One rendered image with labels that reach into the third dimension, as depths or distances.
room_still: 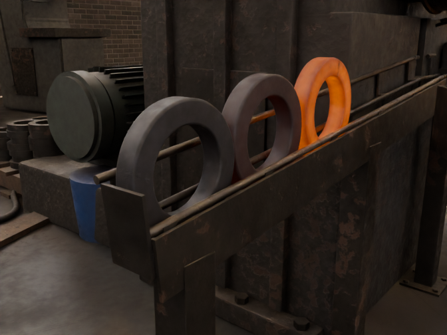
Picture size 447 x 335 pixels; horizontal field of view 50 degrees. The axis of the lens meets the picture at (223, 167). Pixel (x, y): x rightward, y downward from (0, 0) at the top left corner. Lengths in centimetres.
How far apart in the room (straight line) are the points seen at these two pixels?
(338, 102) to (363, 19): 29
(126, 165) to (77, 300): 114
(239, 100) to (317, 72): 20
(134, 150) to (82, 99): 144
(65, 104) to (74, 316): 90
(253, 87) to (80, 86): 135
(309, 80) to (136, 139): 38
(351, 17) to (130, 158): 72
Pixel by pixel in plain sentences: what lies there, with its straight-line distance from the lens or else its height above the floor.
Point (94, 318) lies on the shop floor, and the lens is 156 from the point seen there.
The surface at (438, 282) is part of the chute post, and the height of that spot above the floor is 1.
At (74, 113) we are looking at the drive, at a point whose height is 52.
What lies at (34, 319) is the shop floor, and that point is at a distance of 161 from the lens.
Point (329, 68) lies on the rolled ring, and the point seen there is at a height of 77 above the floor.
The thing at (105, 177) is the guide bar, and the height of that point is 66.
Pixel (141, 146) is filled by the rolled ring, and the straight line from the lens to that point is 55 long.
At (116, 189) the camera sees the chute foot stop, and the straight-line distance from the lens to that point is 56.
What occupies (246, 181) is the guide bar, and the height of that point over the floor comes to 62.
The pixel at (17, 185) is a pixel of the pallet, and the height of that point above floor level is 7.
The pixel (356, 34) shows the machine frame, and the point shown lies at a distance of 116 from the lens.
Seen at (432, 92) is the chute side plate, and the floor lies 68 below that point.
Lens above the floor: 82
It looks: 16 degrees down
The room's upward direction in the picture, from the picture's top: straight up
